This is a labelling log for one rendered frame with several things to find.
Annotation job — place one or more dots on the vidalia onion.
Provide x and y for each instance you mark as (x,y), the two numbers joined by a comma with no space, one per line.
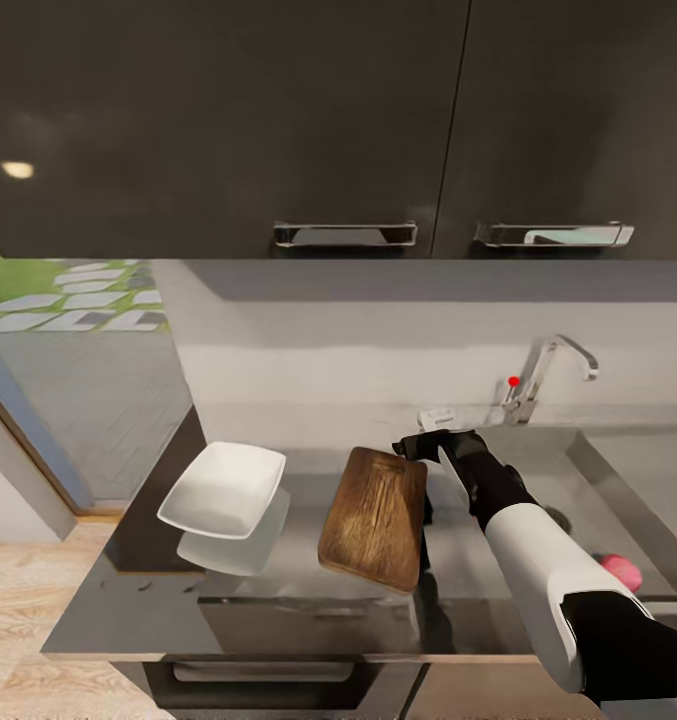
(624,570)

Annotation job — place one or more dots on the bowl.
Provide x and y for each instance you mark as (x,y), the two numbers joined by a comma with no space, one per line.
(225,491)

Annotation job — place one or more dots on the fixed window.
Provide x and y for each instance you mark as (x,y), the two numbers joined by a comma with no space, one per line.
(91,383)

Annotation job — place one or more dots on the drop in sink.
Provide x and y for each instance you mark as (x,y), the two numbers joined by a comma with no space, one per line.
(612,486)

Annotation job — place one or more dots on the cabinet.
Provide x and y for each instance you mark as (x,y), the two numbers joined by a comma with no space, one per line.
(438,130)

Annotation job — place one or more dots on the cutting board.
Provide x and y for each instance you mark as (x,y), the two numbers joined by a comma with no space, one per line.
(374,528)

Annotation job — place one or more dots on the dishwasher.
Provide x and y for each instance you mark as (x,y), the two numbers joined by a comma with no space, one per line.
(274,691)

